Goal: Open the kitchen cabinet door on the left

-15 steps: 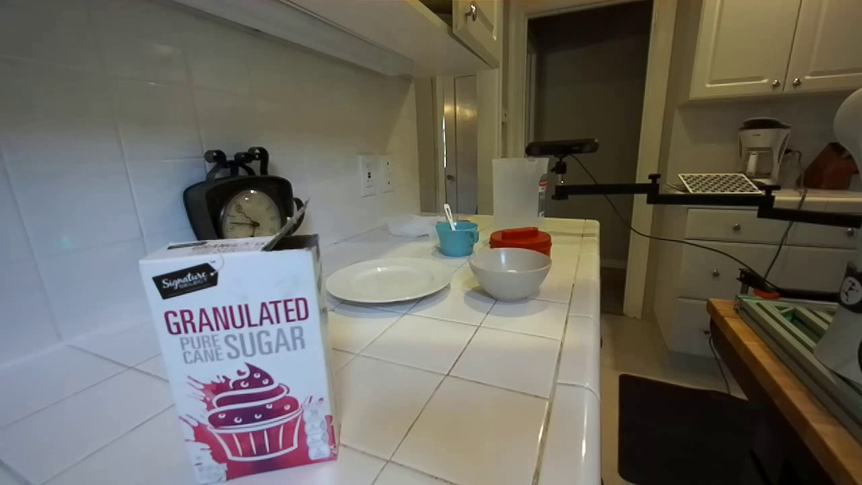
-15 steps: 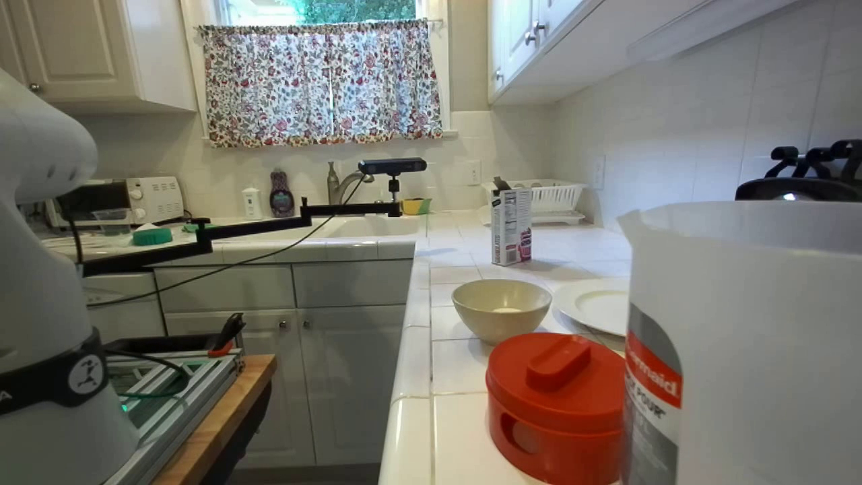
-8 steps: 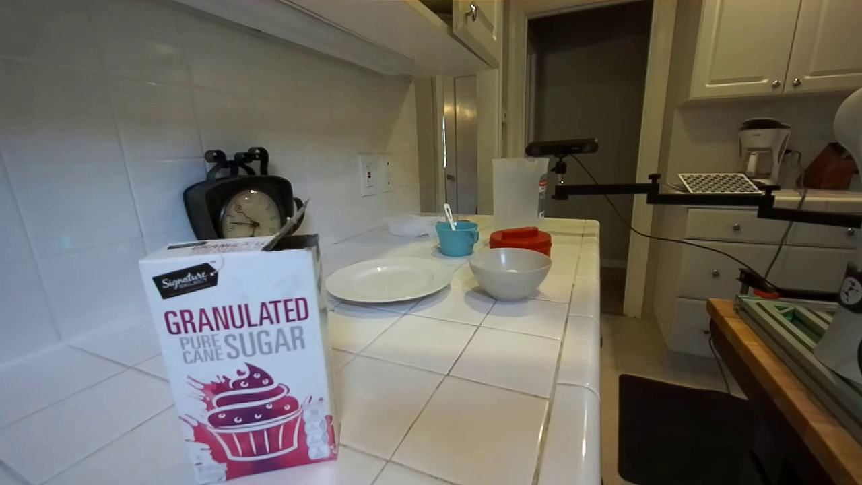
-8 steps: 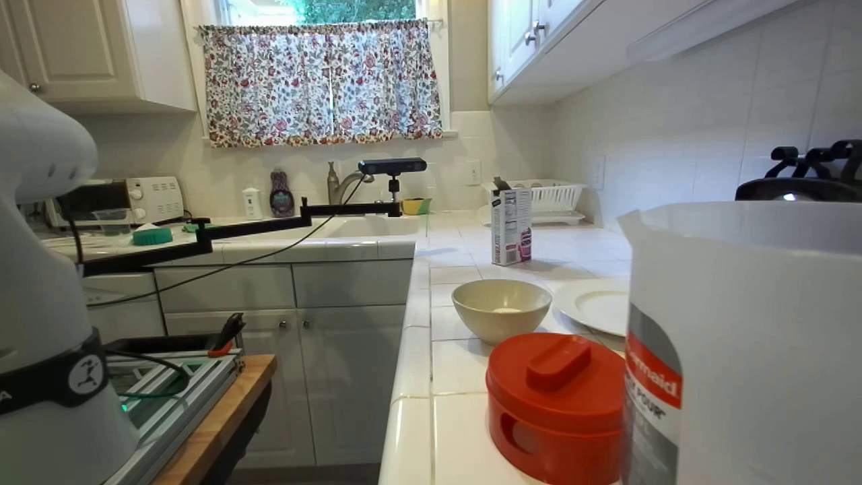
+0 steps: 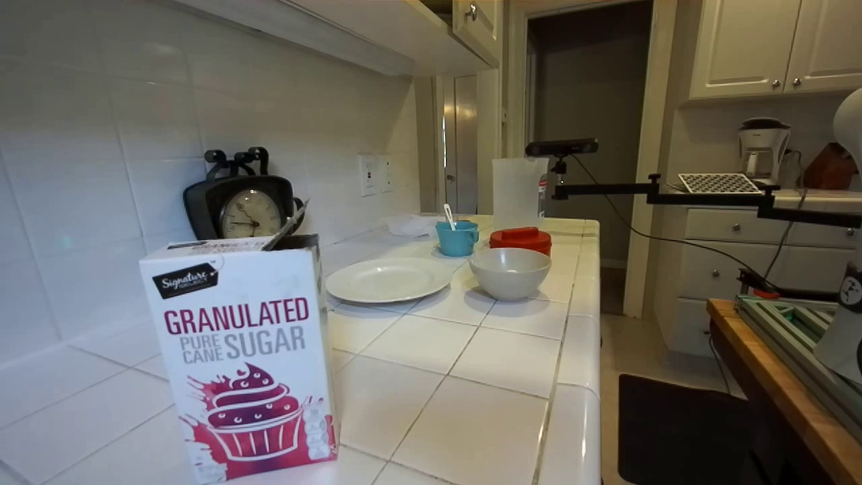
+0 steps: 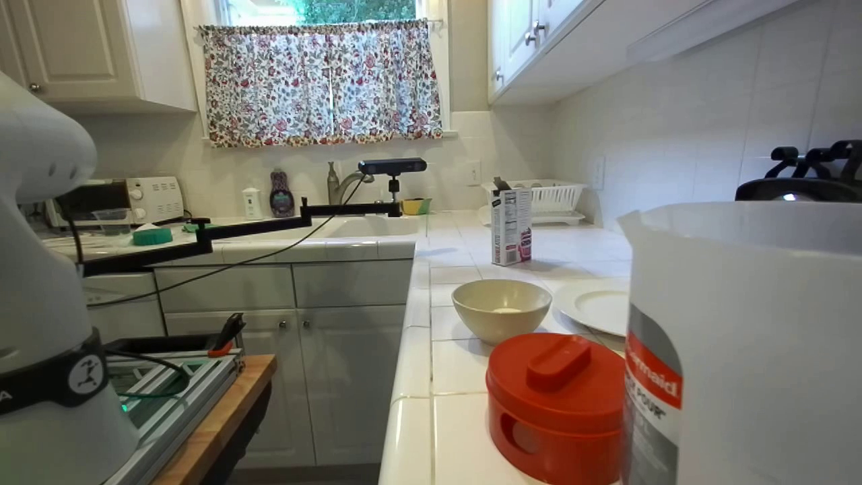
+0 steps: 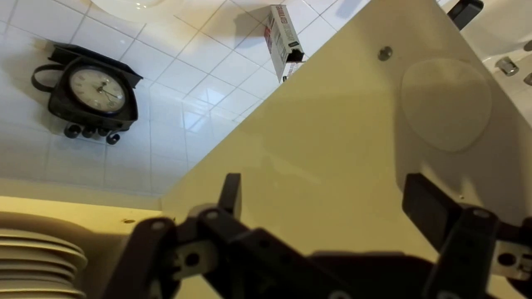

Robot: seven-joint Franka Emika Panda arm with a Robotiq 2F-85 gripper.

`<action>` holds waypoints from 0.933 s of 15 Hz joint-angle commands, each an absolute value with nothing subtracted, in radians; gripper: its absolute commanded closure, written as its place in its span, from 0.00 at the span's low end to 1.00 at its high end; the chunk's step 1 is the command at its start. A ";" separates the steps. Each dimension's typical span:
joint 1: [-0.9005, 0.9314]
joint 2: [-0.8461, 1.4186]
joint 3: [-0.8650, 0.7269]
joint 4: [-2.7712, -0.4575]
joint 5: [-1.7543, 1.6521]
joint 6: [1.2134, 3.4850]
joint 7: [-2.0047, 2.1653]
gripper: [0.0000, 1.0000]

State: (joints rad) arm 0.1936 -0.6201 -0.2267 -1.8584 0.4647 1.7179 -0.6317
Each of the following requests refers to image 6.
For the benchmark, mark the white wall cabinet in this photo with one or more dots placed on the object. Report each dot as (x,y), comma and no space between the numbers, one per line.
(647,35)

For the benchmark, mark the floral curtain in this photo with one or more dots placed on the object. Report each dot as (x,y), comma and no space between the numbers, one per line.
(323,84)

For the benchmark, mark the black stereo camera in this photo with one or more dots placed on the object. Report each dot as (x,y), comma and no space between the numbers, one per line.
(390,164)

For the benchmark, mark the white toaster oven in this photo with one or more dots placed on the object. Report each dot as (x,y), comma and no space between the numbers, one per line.
(134,196)

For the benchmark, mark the white dish rack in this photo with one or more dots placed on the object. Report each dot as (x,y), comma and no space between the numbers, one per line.
(548,199)

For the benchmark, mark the chrome faucet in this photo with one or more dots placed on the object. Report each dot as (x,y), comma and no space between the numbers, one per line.
(334,181)

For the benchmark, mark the yellow green sponge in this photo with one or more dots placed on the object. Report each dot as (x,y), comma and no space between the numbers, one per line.
(416,206)

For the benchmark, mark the window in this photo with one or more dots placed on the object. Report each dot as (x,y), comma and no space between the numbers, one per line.
(313,9)

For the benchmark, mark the cream lower cabinet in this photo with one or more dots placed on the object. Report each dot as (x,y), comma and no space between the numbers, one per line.
(339,358)

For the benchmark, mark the cream cabinet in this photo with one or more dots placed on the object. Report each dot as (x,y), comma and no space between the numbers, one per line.
(90,49)
(339,358)

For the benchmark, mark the white dinner plate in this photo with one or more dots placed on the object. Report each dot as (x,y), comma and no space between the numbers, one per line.
(595,311)

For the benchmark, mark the red round lidded container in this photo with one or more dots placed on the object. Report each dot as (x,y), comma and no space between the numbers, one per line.
(556,405)

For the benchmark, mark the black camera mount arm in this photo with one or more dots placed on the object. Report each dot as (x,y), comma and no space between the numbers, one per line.
(259,223)

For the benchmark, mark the white plastic pitcher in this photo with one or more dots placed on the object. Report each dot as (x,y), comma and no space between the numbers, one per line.
(754,350)

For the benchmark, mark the cream upper cabinet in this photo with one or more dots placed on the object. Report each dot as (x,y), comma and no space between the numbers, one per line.
(90,49)

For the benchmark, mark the wooden table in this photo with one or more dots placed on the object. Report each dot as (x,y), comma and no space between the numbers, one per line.
(218,420)

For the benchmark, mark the white ceramic bowl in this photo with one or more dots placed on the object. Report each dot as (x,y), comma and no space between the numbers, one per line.
(501,311)

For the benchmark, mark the grey green device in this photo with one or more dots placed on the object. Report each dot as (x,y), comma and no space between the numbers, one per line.
(169,394)

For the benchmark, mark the granulated sugar box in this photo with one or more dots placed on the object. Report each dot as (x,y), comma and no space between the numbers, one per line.
(511,223)

